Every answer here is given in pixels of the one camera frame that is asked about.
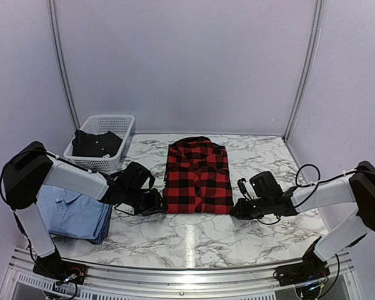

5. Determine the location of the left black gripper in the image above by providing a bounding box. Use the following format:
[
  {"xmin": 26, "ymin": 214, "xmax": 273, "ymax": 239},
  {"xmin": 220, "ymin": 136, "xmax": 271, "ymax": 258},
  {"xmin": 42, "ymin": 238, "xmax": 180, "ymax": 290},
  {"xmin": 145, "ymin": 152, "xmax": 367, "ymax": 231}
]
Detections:
[{"xmin": 124, "ymin": 187, "xmax": 169, "ymax": 217}]

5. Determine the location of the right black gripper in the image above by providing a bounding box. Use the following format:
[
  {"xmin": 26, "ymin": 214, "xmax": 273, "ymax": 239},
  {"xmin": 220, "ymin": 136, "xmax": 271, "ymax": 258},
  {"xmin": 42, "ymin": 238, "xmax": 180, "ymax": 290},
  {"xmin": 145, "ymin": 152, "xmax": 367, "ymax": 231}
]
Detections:
[{"xmin": 230, "ymin": 196, "xmax": 273, "ymax": 220}]

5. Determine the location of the red black plaid shirt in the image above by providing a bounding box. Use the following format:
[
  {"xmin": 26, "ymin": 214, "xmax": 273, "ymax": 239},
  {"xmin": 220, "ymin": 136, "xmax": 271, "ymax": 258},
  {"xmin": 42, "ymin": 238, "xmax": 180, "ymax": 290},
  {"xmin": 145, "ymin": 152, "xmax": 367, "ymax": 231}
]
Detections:
[{"xmin": 162, "ymin": 136, "xmax": 234, "ymax": 215}]

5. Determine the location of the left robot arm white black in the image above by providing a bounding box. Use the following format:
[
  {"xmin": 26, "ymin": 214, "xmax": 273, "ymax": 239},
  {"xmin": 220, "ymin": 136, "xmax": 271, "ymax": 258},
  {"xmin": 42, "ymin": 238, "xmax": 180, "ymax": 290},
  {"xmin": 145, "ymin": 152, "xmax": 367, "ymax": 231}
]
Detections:
[{"xmin": 0, "ymin": 141, "xmax": 168, "ymax": 278}]

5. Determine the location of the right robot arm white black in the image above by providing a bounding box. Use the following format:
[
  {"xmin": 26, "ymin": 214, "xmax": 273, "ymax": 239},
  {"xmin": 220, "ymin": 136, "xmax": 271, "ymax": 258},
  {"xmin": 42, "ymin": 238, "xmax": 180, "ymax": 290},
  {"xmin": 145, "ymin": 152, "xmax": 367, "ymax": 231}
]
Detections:
[{"xmin": 231, "ymin": 161, "xmax": 375, "ymax": 280}]

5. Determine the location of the folded light blue shirt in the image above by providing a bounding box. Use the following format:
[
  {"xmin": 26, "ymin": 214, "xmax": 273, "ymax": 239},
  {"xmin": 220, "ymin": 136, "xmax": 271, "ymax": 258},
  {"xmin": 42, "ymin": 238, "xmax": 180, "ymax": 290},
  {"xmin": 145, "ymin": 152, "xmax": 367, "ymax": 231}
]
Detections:
[{"xmin": 37, "ymin": 186, "xmax": 105, "ymax": 240}]

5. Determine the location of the black shirt in basket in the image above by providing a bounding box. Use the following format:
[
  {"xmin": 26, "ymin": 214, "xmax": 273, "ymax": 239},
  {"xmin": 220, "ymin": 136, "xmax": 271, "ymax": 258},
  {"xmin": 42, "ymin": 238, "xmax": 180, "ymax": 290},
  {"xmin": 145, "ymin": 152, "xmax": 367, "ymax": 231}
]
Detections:
[{"xmin": 71, "ymin": 130, "xmax": 123, "ymax": 158}]

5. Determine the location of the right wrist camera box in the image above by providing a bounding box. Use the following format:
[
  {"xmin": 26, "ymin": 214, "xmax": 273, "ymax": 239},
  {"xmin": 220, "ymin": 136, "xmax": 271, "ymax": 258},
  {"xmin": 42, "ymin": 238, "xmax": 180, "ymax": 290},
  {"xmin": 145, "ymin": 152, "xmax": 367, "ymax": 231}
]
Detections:
[{"xmin": 237, "ymin": 171, "xmax": 283, "ymax": 200}]

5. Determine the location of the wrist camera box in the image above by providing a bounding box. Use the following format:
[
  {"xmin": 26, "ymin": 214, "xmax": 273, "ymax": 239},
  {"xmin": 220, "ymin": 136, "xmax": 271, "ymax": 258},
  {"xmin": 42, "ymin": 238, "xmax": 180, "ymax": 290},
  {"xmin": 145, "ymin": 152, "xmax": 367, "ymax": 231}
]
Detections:
[
  {"xmin": 111, "ymin": 162, "xmax": 155, "ymax": 193},
  {"xmin": 237, "ymin": 171, "xmax": 283, "ymax": 200}
]

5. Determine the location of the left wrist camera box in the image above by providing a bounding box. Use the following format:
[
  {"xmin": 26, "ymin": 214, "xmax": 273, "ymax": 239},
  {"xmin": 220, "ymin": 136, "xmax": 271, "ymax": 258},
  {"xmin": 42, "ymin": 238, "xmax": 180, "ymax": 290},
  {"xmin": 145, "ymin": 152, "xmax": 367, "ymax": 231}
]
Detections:
[{"xmin": 111, "ymin": 162, "xmax": 155, "ymax": 193}]

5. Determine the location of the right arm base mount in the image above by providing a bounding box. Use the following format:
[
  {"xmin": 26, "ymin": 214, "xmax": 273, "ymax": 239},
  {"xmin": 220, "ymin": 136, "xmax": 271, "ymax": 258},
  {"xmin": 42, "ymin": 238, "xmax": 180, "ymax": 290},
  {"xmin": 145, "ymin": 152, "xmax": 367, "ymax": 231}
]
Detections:
[{"xmin": 273, "ymin": 262, "xmax": 330, "ymax": 286}]

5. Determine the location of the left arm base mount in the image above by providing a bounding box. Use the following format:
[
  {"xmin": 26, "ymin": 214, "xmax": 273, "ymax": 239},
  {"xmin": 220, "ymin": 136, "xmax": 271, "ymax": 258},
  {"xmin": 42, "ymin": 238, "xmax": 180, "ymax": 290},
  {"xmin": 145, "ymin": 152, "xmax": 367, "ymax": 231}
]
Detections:
[{"xmin": 33, "ymin": 259, "xmax": 88, "ymax": 284}]

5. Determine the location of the aluminium front rail frame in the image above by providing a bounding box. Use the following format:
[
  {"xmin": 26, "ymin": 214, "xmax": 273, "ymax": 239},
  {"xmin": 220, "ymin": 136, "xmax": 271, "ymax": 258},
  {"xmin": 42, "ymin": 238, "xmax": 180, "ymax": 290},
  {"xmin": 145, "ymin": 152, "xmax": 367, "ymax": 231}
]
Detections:
[{"xmin": 0, "ymin": 246, "xmax": 363, "ymax": 300}]

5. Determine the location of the right aluminium corner post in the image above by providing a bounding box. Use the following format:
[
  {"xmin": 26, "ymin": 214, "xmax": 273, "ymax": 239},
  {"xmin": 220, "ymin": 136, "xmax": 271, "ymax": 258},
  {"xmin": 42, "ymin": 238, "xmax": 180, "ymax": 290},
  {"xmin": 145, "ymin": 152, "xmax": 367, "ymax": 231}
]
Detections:
[{"xmin": 282, "ymin": 0, "xmax": 325, "ymax": 143}]

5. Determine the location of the aluminium corner post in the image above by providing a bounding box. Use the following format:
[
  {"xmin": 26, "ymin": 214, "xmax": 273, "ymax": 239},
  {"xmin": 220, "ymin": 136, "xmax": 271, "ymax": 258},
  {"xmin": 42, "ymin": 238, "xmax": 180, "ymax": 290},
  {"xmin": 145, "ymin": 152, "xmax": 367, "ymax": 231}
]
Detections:
[
  {"xmin": 282, "ymin": 0, "xmax": 325, "ymax": 143},
  {"xmin": 47, "ymin": 0, "xmax": 80, "ymax": 129}
]

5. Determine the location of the left aluminium corner post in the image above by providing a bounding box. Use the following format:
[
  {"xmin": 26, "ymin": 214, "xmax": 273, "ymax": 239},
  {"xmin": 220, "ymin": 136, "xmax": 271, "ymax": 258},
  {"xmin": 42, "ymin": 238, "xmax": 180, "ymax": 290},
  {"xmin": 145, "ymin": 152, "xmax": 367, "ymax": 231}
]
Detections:
[{"xmin": 47, "ymin": 0, "xmax": 80, "ymax": 129}]

